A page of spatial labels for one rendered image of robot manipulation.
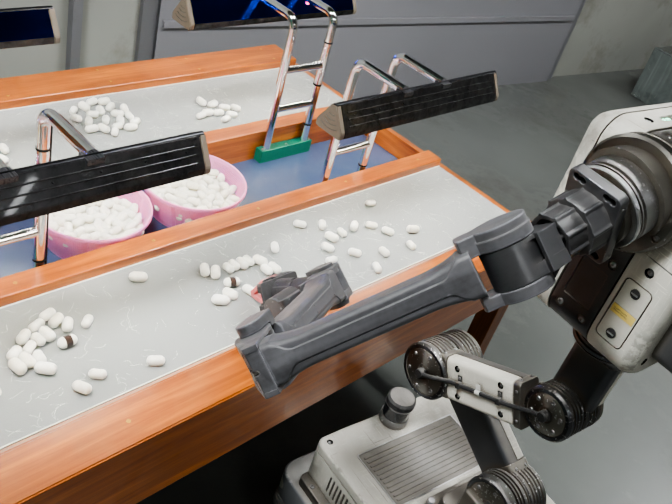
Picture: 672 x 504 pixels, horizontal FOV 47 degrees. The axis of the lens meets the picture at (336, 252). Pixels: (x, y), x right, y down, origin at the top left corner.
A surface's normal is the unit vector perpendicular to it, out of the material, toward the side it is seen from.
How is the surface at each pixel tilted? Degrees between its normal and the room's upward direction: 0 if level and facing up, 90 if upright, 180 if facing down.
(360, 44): 90
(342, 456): 0
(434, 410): 1
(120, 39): 90
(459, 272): 66
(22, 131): 0
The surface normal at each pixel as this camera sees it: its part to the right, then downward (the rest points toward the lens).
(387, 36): 0.57, 0.60
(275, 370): -0.11, 0.17
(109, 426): 0.25, -0.78
